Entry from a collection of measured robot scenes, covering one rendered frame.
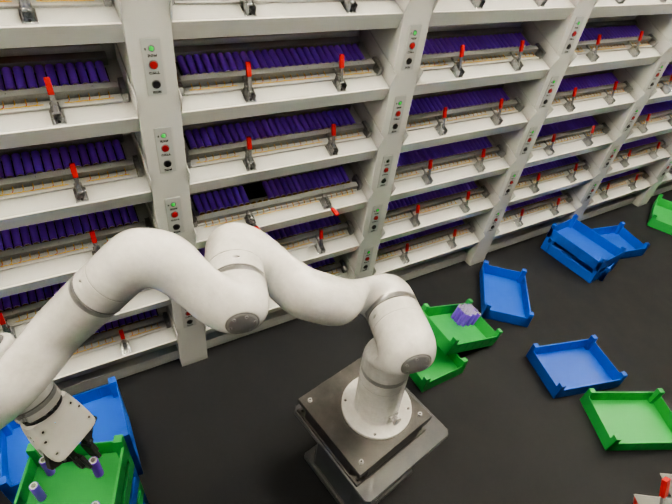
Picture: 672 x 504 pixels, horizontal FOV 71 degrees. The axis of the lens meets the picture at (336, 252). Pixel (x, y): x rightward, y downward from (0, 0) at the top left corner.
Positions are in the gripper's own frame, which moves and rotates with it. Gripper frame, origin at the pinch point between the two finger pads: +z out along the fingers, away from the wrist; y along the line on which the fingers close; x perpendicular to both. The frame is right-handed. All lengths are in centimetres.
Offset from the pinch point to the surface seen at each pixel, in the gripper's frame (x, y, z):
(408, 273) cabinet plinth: -23, 135, 58
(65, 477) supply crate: 14.7, -1.5, 10.4
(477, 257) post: -49, 162, 70
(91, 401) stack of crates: 37.8, 22.2, 17.2
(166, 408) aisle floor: 33, 36, 38
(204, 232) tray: 7, 64, -13
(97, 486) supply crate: 7.6, -0.3, 13.7
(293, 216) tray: -11, 85, -5
